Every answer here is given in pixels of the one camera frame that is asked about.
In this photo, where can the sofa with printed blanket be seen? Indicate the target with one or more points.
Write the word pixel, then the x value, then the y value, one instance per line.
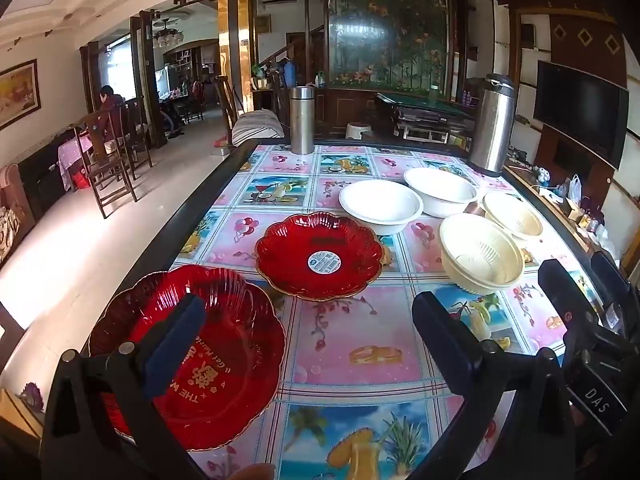
pixel 12 210

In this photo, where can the printed plastic tablecloth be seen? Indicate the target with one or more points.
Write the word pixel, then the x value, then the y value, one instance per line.
pixel 350 320

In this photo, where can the large steel thermos carafe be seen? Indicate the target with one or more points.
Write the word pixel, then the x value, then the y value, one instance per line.
pixel 492 125

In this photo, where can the person's left hand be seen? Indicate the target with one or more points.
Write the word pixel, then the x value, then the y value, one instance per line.
pixel 250 472

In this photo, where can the red plate with white sticker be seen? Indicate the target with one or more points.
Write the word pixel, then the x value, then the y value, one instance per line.
pixel 290 260

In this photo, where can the white plastic stool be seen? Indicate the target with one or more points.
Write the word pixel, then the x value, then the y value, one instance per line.
pixel 358 131

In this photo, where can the dark wooden chair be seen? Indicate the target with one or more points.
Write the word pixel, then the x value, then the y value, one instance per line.
pixel 107 170
pixel 136 130

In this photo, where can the white bowl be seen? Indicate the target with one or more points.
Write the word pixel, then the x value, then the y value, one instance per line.
pixel 380 205
pixel 440 190

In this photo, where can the red plate with gold lettering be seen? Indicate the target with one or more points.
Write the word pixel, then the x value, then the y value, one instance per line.
pixel 235 360

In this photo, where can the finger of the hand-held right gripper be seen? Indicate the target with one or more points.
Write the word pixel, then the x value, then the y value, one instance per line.
pixel 565 295
pixel 607 280

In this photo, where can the black low cabinet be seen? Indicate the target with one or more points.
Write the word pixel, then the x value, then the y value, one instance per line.
pixel 45 175

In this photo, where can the pink clothed small table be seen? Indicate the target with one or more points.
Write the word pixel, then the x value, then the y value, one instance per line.
pixel 72 152

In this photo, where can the ceiling chandelier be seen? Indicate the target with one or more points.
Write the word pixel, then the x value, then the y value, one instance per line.
pixel 169 35

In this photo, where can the black dining table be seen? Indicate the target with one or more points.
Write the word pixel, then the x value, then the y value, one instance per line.
pixel 192 220

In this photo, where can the purple doily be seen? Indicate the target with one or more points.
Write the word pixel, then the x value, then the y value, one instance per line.
pixel 31 394

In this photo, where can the cream ribbed bowl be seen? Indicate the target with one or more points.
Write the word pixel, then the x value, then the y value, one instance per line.
pixel 515 217
pixel 480 255

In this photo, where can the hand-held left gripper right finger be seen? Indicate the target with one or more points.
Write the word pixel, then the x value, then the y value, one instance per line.
pixel 440 340

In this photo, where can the striped cushion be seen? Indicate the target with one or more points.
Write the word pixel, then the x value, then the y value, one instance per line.
pixel 257 127

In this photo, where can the red bag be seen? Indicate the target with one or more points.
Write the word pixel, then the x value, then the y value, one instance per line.
pixel 81 179

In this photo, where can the flat screen television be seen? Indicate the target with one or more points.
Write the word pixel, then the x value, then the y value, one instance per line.
pixel 580 110

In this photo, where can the white plastic bag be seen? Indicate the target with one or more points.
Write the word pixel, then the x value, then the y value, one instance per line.
pixel 575 191

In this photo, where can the green mahjong table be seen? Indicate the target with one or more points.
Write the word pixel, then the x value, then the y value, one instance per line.
pixel 425 107

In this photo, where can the framed wall painting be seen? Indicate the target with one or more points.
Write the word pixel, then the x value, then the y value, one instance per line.
pixel 17 92

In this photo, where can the flower mural panel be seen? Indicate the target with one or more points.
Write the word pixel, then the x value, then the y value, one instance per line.
pixel 390 25

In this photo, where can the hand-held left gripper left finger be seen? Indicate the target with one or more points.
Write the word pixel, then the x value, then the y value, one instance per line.
pixel 175 345

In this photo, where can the slim steel flask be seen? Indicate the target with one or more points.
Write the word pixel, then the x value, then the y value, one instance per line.
pixel 302 120

